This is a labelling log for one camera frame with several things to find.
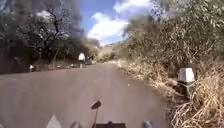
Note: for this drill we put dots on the white arched sign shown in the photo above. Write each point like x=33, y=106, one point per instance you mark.
x=81, y=56

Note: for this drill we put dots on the robot's own dark block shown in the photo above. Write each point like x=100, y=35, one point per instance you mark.
x=110, y=125

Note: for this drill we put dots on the green roadside bushes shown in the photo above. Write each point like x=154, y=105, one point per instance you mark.
x=173, y=36

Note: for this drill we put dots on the robot's own part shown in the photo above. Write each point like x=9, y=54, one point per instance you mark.
x=75, y=125
x=148, y=124

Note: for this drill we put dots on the row of bare trees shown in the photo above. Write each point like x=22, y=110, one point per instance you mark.
x=43, y=36

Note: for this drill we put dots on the dry yellow grass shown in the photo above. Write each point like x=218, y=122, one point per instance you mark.
x=206, y=103

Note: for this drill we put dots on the white roadside marker post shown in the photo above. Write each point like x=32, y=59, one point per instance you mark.
x=185, y=75

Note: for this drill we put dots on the small white post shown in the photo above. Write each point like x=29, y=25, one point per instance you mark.
x=31, y=67

